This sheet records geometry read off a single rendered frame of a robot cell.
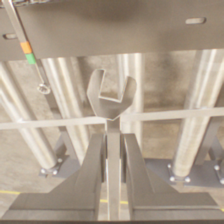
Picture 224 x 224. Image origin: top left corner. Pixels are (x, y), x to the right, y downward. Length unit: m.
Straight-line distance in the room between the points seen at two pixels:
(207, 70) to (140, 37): 0.40
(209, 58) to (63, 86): 0.54
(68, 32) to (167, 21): 0.17
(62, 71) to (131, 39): 0.42
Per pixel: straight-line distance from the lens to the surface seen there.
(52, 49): 0.34
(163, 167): 1.20
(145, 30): 0.30
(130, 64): 0.59
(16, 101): 0.89
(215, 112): 0.76
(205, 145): 1.13
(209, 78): 0.67
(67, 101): 0.73
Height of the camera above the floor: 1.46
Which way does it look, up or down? 51 degrees down
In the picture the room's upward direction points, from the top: 169 degrees counter-clockwise
